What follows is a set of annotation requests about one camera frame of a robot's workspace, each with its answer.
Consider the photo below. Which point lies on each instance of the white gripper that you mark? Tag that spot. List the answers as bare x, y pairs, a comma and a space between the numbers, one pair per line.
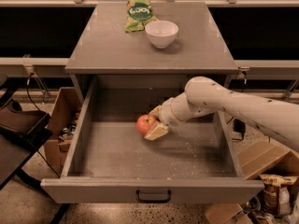
168, 111

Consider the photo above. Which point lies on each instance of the red apple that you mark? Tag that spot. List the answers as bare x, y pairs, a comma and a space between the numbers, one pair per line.
144, 123

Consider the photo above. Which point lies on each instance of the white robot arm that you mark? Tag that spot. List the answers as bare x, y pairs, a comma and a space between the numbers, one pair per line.
276, 119

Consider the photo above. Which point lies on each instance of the grey open top drawer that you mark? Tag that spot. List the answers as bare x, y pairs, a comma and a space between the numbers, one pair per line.
108, 160

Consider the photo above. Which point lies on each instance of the grey cabinet counter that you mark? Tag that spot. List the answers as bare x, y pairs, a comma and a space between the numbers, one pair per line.
105, 48

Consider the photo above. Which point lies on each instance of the white ceramic bowl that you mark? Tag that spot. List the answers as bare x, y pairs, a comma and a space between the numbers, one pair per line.
161, 33

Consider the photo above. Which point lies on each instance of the left cardboard box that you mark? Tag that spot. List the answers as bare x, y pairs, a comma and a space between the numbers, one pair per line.
65, 113

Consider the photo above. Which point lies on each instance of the cardboard box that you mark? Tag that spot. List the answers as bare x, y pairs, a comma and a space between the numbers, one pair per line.
268, 158
226, 213
65, 113

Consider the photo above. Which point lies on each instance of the green snack bag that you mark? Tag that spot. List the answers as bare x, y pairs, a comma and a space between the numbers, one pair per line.
139, 14

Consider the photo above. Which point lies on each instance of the right cardboard box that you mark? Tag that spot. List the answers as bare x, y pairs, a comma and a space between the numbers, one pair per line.
268, 158

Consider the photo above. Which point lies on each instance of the bottom cardboard box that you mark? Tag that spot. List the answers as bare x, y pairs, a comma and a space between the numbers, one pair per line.
226, 213

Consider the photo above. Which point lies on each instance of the black chair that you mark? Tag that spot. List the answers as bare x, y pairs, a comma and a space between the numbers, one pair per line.
22, 134

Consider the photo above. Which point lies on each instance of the brown paper snack bag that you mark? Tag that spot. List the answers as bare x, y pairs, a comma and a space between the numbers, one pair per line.
276, 198

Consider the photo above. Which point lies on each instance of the black drawer handle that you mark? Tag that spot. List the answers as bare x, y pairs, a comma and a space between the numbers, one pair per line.
144, 197

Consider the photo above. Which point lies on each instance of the black power adapter with cable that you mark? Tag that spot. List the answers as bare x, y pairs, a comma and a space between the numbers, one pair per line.
238, 125

